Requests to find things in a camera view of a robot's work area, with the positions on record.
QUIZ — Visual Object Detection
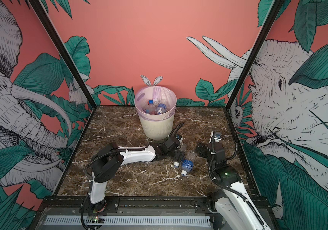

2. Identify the cream ribbed waste bin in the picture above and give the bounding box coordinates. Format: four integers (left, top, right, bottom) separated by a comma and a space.
139, 115, 175, 140

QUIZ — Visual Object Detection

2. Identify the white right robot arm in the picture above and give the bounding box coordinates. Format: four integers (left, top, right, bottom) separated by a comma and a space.
195, 139, 271, 230

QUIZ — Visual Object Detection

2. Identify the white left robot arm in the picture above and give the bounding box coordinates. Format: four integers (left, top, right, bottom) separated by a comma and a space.
83, 134, 185, 205

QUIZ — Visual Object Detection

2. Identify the purple bin liner bag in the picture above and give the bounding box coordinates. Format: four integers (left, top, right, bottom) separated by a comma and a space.
134, 86, 177, 120

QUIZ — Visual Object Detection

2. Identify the crushed clear plastic bottle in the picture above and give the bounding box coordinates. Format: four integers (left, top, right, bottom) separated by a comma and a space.
156, 101, 168, 115

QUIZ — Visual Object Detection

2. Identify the blue label bottle white cap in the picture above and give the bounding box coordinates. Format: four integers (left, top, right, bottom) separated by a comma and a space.
172, 143, 187, 168

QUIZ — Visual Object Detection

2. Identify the black right corner frame post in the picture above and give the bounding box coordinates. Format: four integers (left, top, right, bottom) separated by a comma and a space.
225, 0, 284, 109

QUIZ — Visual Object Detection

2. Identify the white slotted cable duct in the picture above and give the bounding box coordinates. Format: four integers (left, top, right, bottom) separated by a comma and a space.
43, 215, 212, 228

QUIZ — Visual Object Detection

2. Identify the black left corner frame post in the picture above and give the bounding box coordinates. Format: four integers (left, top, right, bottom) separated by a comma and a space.
29, 0, 97, 110

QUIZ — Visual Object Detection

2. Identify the black corner frame post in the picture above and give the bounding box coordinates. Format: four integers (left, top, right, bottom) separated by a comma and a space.
29, 0, 97, 110
225, 0, 284, 109

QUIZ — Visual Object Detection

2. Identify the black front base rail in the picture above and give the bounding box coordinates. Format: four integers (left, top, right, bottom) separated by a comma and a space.
94, 196, 268, 215

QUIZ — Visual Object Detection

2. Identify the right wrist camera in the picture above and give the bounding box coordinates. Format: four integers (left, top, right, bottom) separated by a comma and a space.
209, 131, 221, 143

